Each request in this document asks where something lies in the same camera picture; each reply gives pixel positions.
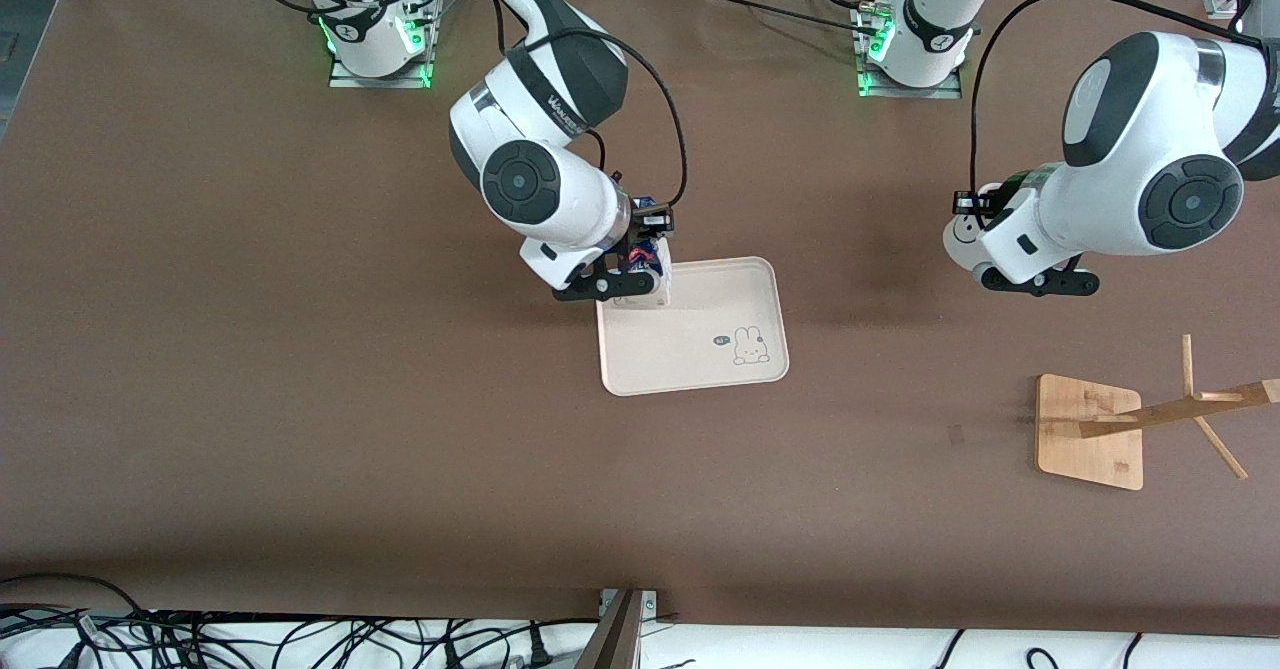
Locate blue white milk carton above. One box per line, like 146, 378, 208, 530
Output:
610, 195, 672, 311

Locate white smiley face cup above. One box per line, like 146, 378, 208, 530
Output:
943, 211, 1001, 272

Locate beige rabbit print tray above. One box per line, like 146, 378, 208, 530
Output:
597, 256, 790, 397

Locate wooden mug stand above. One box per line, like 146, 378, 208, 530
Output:
1036, 334, 1280, 492

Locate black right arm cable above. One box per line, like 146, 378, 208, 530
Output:
225, 0, 691, 210

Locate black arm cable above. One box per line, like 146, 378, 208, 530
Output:
968, 0, 1263, 200
225, 0, 691, 210

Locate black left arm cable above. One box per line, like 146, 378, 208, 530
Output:
968, 0, 1263, 200

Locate aluminium left arm base plate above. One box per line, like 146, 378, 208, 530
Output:
855, 0, 963, 100

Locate metal frame post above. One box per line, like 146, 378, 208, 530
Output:
575, 587, 658, 669

